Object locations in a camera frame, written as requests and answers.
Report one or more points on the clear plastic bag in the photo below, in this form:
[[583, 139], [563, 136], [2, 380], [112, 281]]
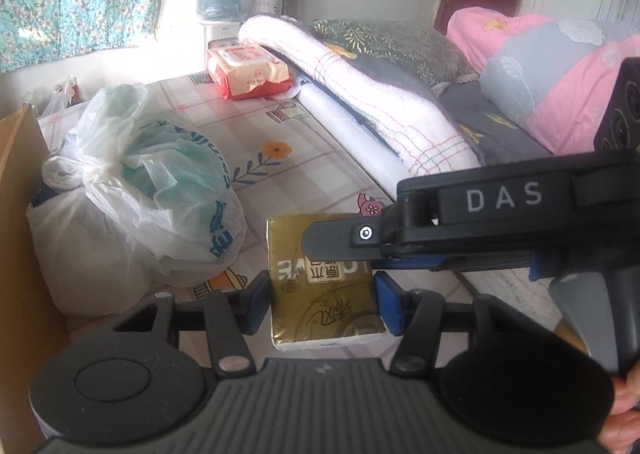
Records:
[[55, 102]]

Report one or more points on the blue lettered plastic bag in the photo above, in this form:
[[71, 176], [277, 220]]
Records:
[[200, 214]]

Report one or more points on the white foam roll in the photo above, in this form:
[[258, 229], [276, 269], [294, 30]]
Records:
[[340, 129]]

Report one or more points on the white rolled blanket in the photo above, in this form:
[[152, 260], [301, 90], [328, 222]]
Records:
[[350, 69]]

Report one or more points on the brown cardboard box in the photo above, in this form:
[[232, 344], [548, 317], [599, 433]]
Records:
[[20, 284]]

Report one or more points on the pink and blue patchwork quilt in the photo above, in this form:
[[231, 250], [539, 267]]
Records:
[[565, 84]]

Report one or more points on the gold tissue pack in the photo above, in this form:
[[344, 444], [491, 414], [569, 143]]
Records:
[[320, 304]]

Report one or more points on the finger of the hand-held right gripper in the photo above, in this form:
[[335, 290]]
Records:
[[500, 224], [410, 264]]

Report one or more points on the red wet wipes pack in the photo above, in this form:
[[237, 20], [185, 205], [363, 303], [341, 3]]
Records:
[[245, 69]]

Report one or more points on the grey leaf print pillow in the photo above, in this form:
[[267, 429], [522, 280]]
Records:
[[395, 44]]

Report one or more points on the white tied plastic bag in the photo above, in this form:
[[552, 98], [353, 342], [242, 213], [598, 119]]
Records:
[[75, 234]]

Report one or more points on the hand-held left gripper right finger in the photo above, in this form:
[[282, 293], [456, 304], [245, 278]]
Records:
[[387, 301]]

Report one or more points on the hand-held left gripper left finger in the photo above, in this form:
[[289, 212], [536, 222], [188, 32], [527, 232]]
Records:
[[259, 304]]

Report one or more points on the white water dispenser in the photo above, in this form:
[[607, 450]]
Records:
[[220, 34]]

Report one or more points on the person's right hand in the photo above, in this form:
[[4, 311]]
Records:
[[622, 414]]

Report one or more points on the grey printed bedsheet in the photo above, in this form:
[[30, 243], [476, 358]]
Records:
[[480, 119]]

